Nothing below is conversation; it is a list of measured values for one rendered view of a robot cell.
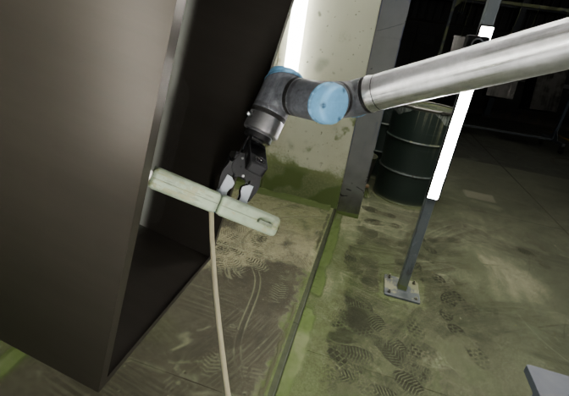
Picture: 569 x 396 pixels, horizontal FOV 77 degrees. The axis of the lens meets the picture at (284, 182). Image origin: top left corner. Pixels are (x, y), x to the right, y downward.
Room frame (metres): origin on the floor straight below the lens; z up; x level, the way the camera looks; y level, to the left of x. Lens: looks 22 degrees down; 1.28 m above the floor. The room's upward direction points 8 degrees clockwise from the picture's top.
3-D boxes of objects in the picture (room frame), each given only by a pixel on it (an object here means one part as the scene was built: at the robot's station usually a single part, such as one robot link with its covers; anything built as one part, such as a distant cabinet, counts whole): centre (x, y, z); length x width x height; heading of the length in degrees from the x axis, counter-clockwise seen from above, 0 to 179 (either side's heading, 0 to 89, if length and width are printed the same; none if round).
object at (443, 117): (3.26, -1.15, 0.44); 0.59 x 0.58 x 0.89; 2
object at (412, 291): (1.77, -0.77, 0.01); 0.20 x 0.20 x 0.01; 78
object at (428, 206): (1.77, -0.77, 0.82); 0.05 x 0.05 x 1.64; 78
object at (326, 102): (0.84, -0.05, 1.15); 0.12 x 0.12 x 0.09; 51
